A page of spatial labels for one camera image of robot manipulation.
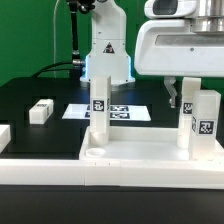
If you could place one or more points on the black camera pole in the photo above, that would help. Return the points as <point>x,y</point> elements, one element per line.
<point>83,6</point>

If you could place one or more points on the white desk tabletop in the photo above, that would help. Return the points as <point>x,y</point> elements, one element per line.
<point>148,157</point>

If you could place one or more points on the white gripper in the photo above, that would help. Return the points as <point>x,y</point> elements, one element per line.
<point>181,38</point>

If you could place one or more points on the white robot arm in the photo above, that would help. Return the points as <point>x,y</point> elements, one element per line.
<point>108,54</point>

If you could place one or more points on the white left obstacle block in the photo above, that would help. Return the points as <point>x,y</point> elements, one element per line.
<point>5,136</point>

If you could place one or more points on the white front obstacle bar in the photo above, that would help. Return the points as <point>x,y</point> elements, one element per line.
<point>41,171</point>

